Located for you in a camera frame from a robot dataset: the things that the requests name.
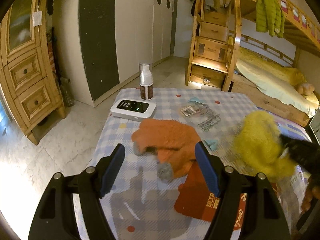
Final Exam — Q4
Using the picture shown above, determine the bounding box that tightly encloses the yellow fluffy duster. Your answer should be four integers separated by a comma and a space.
233, 111, 296, 182

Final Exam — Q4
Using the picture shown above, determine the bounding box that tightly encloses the red robot picture cardboard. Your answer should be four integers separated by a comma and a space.
173, 160, 247, 231

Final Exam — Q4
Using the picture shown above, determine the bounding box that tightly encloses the clear plastic wrapper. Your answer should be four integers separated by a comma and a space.
180, 97, 221, 132

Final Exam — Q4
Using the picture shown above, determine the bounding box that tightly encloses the orange plush cloth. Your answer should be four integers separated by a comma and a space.
131, 119, 201, 181

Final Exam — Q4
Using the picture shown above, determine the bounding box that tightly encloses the person's right hand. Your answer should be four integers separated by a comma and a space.
295, 174, 320, 233

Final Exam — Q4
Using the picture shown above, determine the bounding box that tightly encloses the white nightstand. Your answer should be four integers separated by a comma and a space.
306, 108, 320, 144

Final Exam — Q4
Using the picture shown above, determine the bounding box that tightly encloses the plush toy on bed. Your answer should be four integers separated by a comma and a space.
295, 82, 315, 96

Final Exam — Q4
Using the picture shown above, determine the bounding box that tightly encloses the yellow bed duvet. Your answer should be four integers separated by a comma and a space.
236, 47, 319, 118

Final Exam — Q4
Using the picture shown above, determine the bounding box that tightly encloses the checkered table cloth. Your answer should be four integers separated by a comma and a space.
72, 87, 313, 240

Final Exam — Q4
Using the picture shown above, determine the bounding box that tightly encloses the wooden bunk bed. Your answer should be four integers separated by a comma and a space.
226, 0, 319, 127

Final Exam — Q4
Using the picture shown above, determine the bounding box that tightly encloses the pine wooden cabinet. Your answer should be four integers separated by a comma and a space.
1, 0, 66, 145

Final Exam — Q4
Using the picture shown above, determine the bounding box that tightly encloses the wooden drawer staircase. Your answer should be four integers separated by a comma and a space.
185, 0, 242, 92

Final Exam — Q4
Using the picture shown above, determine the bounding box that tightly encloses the white electronic device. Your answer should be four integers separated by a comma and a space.
110, 99, 156, 121

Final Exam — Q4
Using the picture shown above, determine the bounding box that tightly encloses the green puffer jacket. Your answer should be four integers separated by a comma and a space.
255, 0, 285, 38

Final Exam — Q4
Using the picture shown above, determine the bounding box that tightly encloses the white brown pump bottle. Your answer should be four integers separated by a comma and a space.
139, 63, 153, 100

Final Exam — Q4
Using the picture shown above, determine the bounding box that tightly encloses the paper tag on cabinet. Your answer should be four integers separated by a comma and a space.
32, 10, 42, 32

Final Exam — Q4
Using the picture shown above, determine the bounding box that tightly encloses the white wardrobe with holes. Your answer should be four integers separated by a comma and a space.
79, 0, 177, 104

